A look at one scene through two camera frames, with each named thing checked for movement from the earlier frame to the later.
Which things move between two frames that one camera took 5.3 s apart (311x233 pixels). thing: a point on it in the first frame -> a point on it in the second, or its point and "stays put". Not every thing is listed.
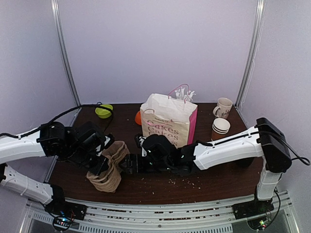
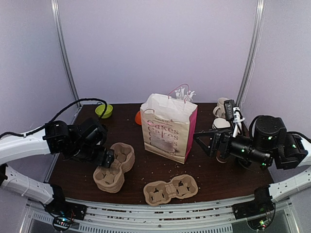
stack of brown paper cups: (220, 128) stays put
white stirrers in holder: (180, 94) stays put
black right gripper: (132, 163) -> (218, 142)
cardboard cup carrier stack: (109, 176) stays put
